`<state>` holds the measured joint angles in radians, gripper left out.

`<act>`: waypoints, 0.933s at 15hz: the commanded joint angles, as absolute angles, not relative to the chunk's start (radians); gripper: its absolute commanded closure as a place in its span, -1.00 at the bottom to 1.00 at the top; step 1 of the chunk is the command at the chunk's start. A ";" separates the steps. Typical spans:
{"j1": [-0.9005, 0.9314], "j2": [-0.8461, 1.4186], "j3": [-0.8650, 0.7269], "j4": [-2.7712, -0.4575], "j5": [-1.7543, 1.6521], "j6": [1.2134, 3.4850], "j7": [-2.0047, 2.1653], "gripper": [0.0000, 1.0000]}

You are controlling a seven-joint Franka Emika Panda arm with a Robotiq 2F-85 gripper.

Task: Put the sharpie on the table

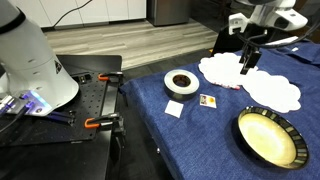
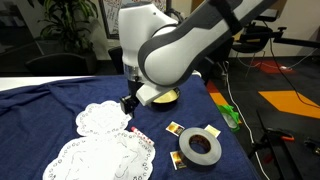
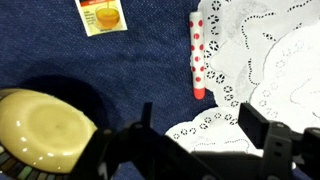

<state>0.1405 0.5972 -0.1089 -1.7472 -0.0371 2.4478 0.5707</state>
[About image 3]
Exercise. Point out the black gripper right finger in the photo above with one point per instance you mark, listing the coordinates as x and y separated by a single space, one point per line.
276 150

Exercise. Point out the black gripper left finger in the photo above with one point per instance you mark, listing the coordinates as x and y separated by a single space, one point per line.
140 153

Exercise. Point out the white red-dotted sharpie marker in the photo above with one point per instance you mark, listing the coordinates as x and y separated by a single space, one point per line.
197 53

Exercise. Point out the white paper lace doily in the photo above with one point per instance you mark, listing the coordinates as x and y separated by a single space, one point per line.
290 83
233 33

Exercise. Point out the cream bowl with striped rim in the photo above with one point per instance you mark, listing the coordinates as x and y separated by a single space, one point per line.
43 130

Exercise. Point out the blue denim table cloth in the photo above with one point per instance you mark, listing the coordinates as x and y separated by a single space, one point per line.
50 56

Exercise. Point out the tea packet with cup print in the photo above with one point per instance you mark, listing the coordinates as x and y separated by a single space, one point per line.
101 16

